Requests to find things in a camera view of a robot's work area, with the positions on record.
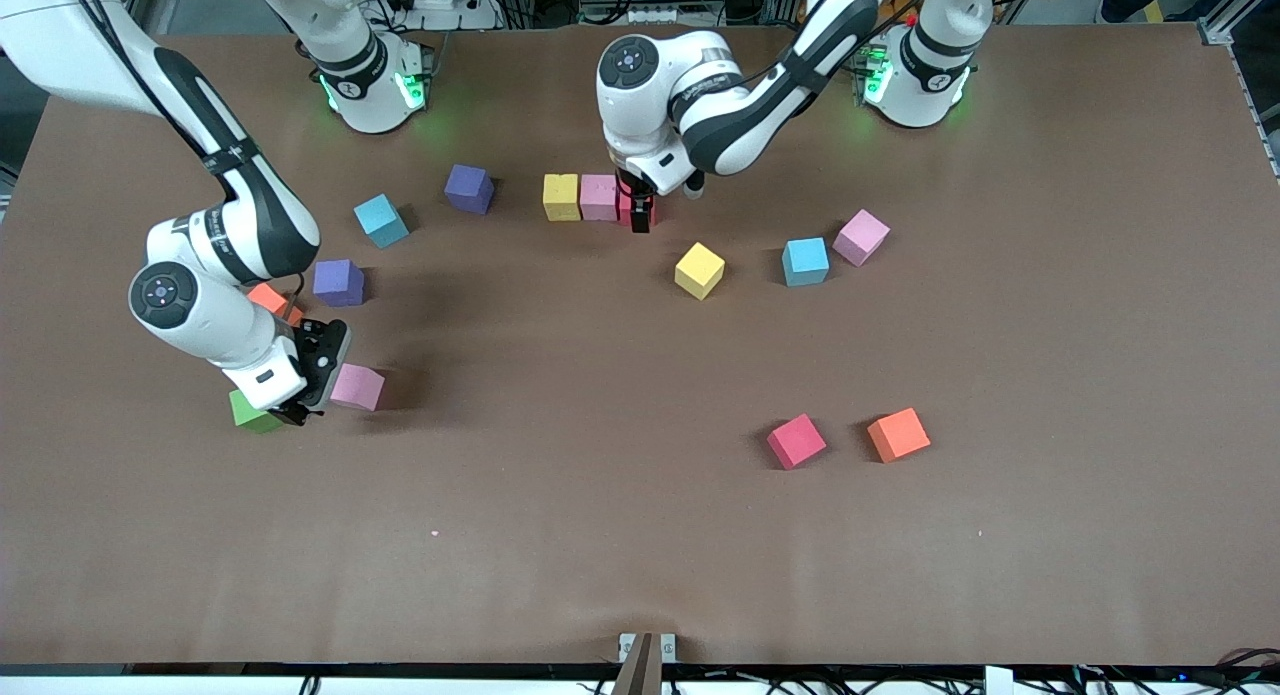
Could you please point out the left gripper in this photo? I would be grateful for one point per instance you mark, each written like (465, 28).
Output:
(634, 193)

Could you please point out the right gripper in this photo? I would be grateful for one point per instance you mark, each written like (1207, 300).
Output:
(312, 343)

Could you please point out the red foam block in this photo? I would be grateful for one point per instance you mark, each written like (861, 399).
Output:
(796, 441)
(623, 213)

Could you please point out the pink foam block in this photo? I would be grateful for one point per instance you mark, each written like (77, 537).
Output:
(599, 196)
(861, 237)
(358, 387)

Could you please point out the green foam block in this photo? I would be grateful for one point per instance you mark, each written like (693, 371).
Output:
(248, 416)

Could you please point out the yellow foam block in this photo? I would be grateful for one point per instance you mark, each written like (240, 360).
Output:
(699, 270)
(561, 196)

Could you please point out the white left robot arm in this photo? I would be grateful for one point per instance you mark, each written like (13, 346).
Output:
(850, 25)

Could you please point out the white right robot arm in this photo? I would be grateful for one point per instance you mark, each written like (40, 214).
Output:
(70, 45)

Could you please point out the orange foam block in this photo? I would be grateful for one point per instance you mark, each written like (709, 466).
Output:
(272, 297)
(898, 434)

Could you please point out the purple foam block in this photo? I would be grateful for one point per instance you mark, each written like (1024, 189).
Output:
(469, 188)
(338, 282)

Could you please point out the cyan foam block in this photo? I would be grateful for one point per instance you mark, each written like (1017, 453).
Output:
(805, 261)
(381, 221)

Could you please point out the brown paper table cover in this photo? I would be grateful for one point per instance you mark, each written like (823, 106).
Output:
(600, 525)

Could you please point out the metal table edge bracket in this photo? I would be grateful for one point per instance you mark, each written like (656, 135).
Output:
(647, 655)

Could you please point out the aluminium table edge rail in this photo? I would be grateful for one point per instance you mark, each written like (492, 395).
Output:
(1262, 125)

